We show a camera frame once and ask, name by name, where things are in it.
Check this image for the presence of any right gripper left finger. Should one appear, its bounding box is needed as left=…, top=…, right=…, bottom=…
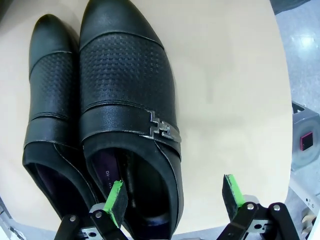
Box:
left=54, top=178, right=130, bottom=240

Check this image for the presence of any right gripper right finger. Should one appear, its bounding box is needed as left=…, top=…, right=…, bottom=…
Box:
left=216, top=173, right=299, bottom=240

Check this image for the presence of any black leather loafer shoe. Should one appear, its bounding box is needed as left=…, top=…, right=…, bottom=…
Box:
left=21, top=14, right=106, bottom=218
left=78, top=0, right=185, bottom=237

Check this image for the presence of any white side table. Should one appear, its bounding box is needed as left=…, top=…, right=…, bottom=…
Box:
left=0, top=0, right=293, bottom=237

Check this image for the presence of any white perforated metal bracket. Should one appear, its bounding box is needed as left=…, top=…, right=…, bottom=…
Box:
left=299, top=189, right=320, bottom=240

